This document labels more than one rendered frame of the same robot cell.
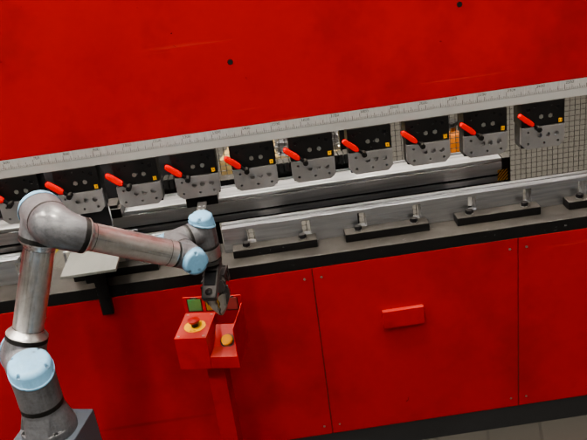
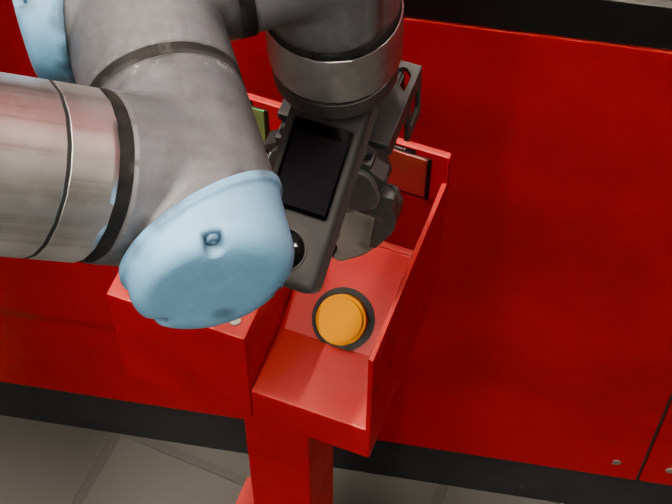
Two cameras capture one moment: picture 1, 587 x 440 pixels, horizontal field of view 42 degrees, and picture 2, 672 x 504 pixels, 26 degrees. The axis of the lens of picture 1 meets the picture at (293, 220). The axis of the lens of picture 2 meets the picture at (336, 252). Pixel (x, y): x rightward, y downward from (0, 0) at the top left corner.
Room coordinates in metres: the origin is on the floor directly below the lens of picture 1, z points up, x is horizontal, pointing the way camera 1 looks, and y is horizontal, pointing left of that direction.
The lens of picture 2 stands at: (1.59, 0.17, 1.65)
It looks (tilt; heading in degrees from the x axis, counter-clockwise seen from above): 57 degrees down; 11
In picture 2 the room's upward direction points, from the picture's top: straight up
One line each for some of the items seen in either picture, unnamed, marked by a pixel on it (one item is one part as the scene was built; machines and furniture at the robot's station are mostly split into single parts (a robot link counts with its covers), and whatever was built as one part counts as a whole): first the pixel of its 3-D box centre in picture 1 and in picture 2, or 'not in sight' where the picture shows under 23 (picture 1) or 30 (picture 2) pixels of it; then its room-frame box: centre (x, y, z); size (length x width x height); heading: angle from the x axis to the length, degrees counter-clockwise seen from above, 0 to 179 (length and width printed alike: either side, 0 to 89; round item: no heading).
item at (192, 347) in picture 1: (210, 332); (280, 269); (2.14, 0.32, 0.75); 0.20 x 0.16 x 0.18; 80
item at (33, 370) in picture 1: (33, 378); not in sight; (1.72, 0.75, 0.94); 0.13 x 0.12 x 0.14; 27
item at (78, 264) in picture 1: (94, 256); not in sight; (2.32, 0.68, 1.00); 0.26 x 0.18 x 0.01; 1
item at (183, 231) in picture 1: (176, 244); (137, 12); (2.04, 0.36, 1.13); 0.11 x 0.11 x 0.08; 27
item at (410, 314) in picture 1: (403, 316); not in sight; (2.33, -0.34, 0.59); 0.15 x 0.02 x 0.07; 91
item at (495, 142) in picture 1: (481, 129); not in sight; (2.50, -0.69, 1.19); 0.15 x 0.09 x 0.17; 91
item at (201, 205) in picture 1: (201, 202); not in sight; (2.64, 0.33, 1.01); 0.26 x 0.12 x 0.05; 1
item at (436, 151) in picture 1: (424, 137); not in sight; (2.49, -0.49, 1.19); 0.15 x 0.09 x 0.17; 91
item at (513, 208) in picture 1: (496, 213); not in sight; (2.44, -0.72, 0.89); 0.30 x 0.05 x 0.03; 91
